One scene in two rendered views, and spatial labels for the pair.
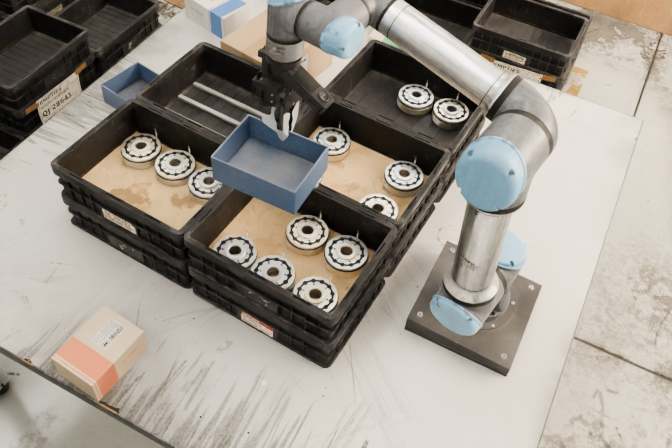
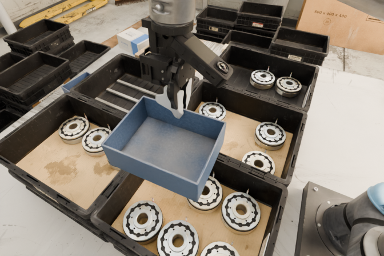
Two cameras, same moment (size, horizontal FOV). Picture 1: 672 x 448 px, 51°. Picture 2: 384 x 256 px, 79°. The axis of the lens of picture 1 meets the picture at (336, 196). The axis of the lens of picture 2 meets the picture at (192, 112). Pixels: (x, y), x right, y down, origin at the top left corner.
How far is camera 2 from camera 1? 102 cm
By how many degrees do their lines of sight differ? 3
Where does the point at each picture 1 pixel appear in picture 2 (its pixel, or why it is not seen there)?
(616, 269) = not seen: hidden behind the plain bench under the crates
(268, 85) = (157, 59)
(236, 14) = (146, 42)
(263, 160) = (160, 139)
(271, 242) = (174, 202)
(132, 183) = (65, 156)
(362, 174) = (238, 134)
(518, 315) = not seen: outside the picture
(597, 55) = not seen: hidden behind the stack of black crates
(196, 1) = (123, 37)
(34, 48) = (43, 72)
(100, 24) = (83, 60)
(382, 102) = (240, 83)
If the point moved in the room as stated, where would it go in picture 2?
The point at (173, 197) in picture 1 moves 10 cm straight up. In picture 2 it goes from (95, 166) to (86, 147)
